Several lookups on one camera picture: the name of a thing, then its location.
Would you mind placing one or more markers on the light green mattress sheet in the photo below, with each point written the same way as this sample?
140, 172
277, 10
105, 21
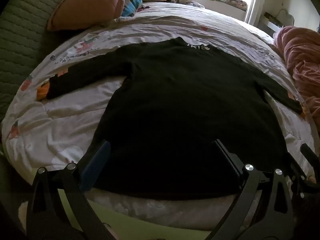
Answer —
140, 230

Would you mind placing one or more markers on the blue plaid cloth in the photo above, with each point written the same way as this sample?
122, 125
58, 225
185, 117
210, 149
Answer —
132, 3

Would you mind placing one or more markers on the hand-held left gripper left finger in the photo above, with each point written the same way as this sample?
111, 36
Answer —
96, 165

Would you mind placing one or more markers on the white side table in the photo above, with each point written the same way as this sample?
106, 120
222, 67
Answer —
272, 22

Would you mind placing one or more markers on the black long-sleeve shirt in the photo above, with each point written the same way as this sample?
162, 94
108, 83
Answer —
175, 105

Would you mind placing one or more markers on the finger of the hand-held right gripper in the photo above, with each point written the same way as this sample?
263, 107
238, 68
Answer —
310, 156
298, 170

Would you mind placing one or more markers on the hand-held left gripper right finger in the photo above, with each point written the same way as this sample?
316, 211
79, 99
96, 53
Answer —
228, 162

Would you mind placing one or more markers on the white printed bed sheet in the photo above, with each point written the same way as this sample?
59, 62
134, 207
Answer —
75, 120

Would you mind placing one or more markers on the pink quilted pillow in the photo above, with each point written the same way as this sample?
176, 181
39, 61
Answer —
87, 5

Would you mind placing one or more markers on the green quilted headboard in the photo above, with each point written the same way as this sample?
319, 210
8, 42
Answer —
22, 35

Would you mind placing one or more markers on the pink blanket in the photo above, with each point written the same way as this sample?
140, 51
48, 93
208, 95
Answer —
300, 60

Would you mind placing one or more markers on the floral cloth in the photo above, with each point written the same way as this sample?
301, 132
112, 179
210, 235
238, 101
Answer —
232, 1

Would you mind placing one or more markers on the white curtain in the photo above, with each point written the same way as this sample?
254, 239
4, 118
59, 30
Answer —
255, 2

